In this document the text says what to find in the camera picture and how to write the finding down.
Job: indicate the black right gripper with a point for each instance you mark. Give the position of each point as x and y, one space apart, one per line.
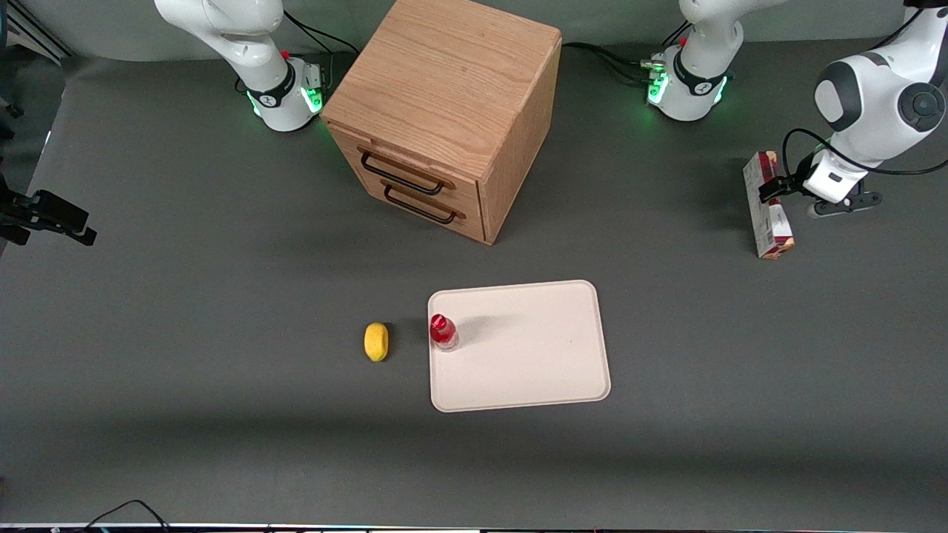
37 209

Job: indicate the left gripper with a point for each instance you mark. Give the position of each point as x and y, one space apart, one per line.
789 184

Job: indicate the red cookie box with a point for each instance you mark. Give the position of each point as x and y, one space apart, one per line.
774 229

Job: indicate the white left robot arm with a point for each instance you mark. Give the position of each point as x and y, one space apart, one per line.
874 96

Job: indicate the beige plastic tray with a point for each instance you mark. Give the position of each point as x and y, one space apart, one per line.
518 355

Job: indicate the short wooden drawer front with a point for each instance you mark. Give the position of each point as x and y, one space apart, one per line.
474 228

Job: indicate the tall wooden drawer front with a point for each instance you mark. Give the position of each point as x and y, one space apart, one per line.
468 195

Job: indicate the wooden drawer cabinet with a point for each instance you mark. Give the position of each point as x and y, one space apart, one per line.
444 81

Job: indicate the yellow lemon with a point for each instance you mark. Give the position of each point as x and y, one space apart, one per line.
376 342

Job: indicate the red capped small bottle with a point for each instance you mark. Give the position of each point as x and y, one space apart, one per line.
442 331

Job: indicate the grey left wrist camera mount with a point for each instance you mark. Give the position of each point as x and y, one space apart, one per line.
844 204

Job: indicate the aluminium frame rail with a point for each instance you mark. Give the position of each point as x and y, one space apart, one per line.
37 33

